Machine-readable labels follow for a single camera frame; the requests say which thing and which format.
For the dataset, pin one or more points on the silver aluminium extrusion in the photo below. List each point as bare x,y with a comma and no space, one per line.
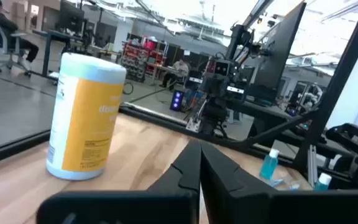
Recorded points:
312,165

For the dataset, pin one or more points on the yellow-label wipes canister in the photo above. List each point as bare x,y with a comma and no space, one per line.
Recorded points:
85,124

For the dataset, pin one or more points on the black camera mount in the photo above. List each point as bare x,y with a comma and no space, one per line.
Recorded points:
353,140

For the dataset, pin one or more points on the computer tower blue lights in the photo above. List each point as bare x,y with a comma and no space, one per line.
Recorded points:
176,101

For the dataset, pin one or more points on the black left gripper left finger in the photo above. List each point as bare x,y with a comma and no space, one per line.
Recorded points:
166,202

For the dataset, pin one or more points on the red parts shelf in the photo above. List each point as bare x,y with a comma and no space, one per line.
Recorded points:
135,56

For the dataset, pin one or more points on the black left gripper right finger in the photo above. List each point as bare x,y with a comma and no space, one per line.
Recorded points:
244,202

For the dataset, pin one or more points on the black computer monitor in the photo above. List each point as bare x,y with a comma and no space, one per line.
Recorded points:
70,15

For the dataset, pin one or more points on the blue mouthwash bottle white cap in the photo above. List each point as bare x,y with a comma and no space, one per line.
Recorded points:
268,166
322,185

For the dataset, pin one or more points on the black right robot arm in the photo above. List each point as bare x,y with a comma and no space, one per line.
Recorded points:
211,115

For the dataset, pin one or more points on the black desk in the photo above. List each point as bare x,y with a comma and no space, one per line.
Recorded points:
47,53
259,110

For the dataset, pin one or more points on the person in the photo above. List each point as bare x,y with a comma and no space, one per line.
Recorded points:
5,25
180,68

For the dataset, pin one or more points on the large black monitor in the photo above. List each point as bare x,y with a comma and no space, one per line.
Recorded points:
278,56

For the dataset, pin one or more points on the silver frame bracket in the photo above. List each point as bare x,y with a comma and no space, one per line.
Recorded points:
194,125

